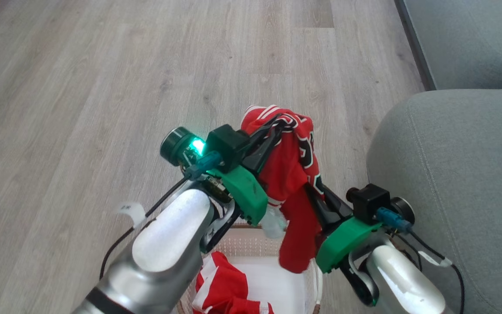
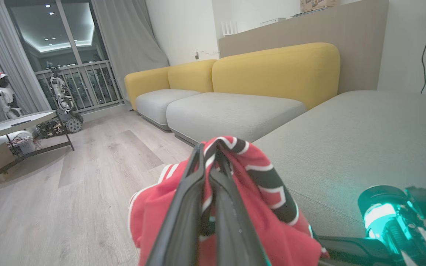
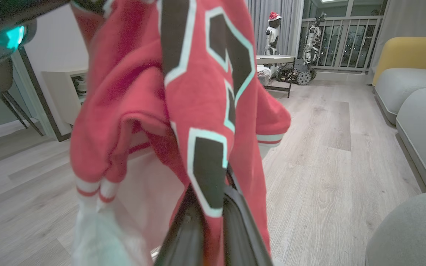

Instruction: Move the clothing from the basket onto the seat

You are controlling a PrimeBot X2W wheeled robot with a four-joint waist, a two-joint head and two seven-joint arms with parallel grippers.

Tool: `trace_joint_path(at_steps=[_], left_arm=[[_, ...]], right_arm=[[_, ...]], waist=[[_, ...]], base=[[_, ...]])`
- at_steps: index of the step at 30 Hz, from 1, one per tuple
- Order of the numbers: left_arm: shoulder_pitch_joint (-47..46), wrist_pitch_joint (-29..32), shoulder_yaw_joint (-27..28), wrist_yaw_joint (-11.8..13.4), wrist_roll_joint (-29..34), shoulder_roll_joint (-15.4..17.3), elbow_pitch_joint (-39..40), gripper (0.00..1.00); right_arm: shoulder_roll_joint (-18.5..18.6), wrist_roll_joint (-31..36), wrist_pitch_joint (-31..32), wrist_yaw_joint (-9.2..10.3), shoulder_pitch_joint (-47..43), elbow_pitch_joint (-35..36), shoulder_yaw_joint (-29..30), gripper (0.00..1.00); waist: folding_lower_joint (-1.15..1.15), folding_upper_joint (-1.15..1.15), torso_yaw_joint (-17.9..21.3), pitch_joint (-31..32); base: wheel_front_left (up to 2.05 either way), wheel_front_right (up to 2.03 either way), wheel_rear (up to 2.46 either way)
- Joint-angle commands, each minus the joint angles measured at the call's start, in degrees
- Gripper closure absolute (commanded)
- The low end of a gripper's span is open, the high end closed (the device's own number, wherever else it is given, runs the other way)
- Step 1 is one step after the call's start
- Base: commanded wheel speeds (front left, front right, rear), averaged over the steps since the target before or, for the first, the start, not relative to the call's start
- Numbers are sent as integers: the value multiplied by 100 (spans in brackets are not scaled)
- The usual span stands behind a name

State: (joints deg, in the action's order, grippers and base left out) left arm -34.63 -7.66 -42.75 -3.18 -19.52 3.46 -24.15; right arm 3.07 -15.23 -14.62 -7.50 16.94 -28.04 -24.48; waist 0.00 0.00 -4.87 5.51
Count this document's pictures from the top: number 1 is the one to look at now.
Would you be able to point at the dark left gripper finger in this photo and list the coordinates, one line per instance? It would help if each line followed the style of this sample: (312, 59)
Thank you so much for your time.
(260, 152)
(265, 126)

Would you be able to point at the red garment with white stripes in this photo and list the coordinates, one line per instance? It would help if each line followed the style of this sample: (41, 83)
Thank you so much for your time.
(225, 283)

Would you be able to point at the red jersey with black lettering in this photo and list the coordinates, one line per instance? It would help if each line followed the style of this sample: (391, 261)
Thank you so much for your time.
(286, 170)

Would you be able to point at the white basket with brown rim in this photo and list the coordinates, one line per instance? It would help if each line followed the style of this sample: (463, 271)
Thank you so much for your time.
(277, 283)

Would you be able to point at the grey sofa section dark base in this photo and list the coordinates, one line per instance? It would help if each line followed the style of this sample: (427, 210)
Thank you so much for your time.
(473, 39)

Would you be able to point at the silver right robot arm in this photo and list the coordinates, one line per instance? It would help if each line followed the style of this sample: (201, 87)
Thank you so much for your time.
(401, 283)

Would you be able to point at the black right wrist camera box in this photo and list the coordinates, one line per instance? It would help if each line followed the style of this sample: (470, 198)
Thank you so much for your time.
(371, 200)

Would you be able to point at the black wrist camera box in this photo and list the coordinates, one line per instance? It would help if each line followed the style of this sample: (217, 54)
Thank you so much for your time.
(371, 200)
(227, 144)

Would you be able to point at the grey fabric sofa seat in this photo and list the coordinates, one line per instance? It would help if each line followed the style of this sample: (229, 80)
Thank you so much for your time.
(460, 174)

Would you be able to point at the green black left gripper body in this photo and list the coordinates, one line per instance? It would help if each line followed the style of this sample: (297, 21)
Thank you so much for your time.
(244, 194)

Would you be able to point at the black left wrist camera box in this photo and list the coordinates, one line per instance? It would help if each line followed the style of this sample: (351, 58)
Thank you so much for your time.
(227, 144)

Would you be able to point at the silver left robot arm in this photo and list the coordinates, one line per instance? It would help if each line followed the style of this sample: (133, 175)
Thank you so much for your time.
(168, 244)

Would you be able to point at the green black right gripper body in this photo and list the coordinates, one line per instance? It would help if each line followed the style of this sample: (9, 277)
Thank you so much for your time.
(344, 242)

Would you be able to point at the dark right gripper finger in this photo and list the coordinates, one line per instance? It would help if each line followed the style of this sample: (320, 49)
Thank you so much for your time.
(320, 216)
(337, 208)

